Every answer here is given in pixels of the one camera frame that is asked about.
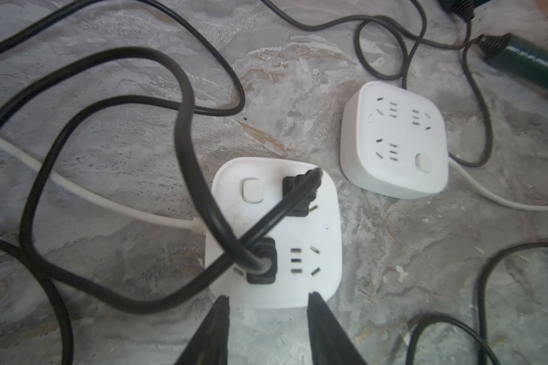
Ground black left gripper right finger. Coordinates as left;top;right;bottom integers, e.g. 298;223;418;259
307;292;365;364

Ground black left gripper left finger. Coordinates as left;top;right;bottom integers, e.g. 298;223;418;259
175;295;230;365

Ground black cord of green dryer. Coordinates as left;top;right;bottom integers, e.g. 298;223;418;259
0;45;279;286

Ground black cord of white dryer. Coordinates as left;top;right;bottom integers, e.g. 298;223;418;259
0;234;75;365

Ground black cord of pink dryer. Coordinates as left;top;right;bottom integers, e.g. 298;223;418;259
17;94;324;315

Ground white square power strip left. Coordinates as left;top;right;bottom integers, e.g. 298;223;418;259
209;158;343;309

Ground white square power strip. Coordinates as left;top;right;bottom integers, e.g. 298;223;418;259
339;82;449;199
209;158;343;309

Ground white square power strip right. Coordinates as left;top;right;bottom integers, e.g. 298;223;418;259
339;82;449;199

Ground dark green unfolded hair dryer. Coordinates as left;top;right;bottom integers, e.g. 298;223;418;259
476;33;548;91

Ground dark green dryer far right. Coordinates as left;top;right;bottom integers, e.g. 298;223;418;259
438;0;490;22

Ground white power strip cable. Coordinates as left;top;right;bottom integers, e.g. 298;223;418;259
0;135;207;231

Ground black loose cord front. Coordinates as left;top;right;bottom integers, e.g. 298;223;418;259
405;241;548;365

